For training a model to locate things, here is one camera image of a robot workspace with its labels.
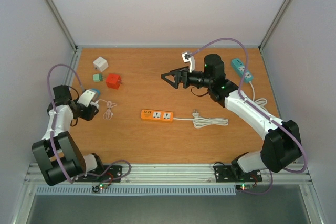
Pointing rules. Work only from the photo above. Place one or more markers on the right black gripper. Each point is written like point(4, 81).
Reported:
point(178, 79)

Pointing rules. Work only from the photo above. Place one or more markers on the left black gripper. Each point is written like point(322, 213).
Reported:
point(89, 115)

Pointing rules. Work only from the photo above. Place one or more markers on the white usb charger plug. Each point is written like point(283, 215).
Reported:
point(95, 104)

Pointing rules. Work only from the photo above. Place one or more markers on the blue cube plug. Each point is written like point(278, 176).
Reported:
point(97, 93)

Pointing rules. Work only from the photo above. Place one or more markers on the green usb charger plug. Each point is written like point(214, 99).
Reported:
point(98, 77)

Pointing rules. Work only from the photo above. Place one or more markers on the red cube plug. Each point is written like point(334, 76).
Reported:
point(113, 81)

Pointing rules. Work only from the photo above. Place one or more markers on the white cube adapter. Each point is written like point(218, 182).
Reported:
point(100, 64)

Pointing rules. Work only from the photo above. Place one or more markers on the teal power strip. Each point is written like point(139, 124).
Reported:
point(239, 67)

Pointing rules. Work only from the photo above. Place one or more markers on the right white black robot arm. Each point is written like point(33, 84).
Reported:
point(282, 143)

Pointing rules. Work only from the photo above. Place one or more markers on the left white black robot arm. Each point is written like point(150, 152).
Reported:
point(57, 152)

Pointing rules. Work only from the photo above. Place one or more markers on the left small circuit board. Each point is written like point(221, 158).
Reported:
point(100, 186)

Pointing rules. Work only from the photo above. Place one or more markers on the small circuit board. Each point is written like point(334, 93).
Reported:
point(244, 187)
point(100, 186)

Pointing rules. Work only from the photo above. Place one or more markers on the right small circuit board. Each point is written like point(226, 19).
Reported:
point(244, 187)

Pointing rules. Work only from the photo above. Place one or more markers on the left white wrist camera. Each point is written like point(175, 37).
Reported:
point(86, 97)

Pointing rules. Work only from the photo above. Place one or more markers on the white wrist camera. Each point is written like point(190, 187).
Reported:
point(86, 97)
point(189, 58)

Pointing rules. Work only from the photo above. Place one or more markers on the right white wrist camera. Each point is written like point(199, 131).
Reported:
point(189, 58)

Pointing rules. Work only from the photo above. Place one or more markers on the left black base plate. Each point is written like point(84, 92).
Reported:
point(114, 171)

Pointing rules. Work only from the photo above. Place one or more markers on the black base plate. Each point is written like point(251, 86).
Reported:
point(223, 173)
point(114, 171)

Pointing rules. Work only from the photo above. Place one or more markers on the front aluminium rail frame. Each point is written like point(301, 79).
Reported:
point(180, 174)

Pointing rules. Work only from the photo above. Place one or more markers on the grey slotted cable duct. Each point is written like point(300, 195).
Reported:
point(139, 190)

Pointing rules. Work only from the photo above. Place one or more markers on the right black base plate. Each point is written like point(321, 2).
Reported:
point(223, 173)

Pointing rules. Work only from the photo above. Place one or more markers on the right aluminium corner post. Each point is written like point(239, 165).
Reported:
point(275, 22)

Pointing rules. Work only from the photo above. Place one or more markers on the aluminium corner post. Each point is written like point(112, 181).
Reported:
point(55, 12)
point(275, 22)

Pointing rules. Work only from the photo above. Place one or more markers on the left aluminium corner post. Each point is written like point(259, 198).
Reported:
point(55, 12)

